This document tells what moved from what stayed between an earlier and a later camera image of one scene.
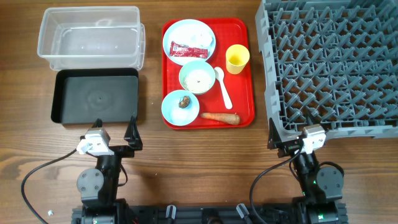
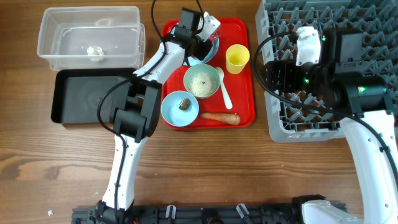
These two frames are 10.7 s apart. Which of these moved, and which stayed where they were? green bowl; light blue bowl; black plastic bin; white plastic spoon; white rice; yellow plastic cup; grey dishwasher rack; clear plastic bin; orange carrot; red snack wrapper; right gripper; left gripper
Moved: right gripper; green bowl; red snack wrapper; white rice; left gripper
Stayed: grey dishwasher rack; yellow plastic cup; black plastic bin; clear plastic bin; white plastic spoon; light blue bowl; orange carrot
